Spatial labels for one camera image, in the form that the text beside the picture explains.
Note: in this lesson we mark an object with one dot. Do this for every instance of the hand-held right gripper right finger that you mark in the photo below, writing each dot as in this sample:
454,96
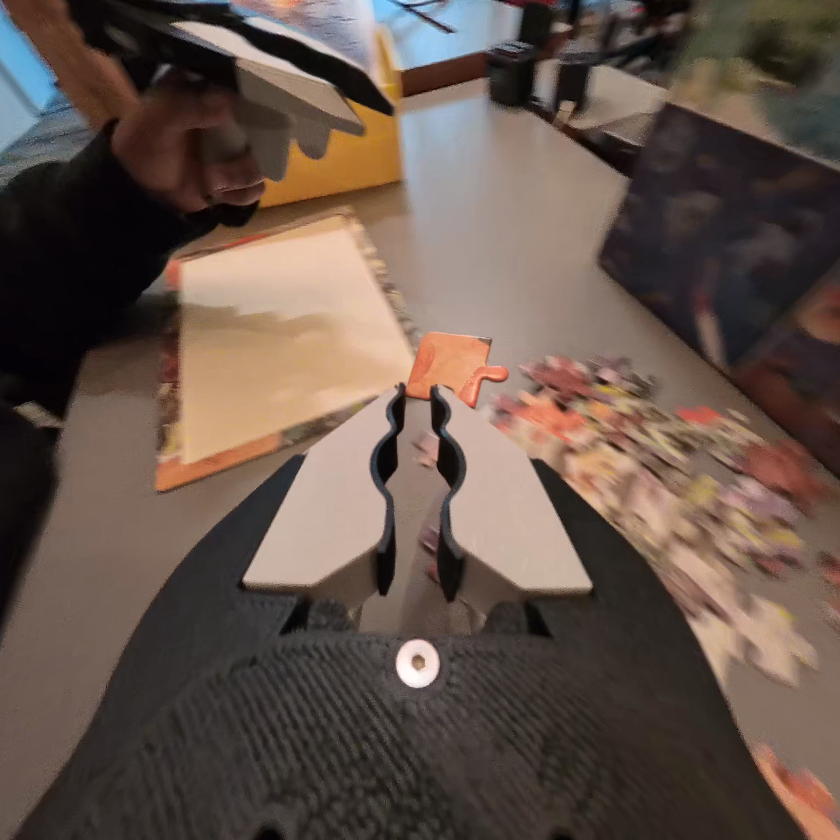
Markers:
518,525

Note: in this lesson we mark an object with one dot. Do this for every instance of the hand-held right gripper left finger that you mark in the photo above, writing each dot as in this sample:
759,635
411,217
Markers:
321,518

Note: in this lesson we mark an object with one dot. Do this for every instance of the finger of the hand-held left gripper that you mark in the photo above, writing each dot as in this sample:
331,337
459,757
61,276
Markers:
207,34
295,102

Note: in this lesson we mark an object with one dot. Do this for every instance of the pile of jigsaw puzzle pieces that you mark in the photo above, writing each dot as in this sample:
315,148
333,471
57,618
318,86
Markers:
656,472

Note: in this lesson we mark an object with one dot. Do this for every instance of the orange corner jigsaw piece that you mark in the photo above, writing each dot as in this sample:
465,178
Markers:
449,364

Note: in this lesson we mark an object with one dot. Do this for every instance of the jigsaw puzzle frame board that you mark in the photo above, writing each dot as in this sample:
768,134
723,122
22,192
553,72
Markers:
282,341

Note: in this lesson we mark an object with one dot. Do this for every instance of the person's left forearm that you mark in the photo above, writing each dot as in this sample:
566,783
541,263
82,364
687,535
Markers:
65,262

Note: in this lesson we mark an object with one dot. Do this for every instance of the person's left hand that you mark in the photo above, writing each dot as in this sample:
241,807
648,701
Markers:
167,144

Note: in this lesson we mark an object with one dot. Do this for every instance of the wooden beam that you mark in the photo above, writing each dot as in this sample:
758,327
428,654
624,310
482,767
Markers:
72,59

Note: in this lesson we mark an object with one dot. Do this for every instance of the yellow plastic bin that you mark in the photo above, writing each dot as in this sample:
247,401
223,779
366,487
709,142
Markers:
348,157

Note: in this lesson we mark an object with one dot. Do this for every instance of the black device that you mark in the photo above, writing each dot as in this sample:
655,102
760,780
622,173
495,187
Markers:
510,72
572,85

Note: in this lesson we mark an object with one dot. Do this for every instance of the person's black clothing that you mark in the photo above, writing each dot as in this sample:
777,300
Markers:
19,499

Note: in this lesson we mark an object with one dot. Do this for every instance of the illustrated cardboard puzzle box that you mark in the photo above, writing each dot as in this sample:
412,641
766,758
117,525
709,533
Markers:
735,249

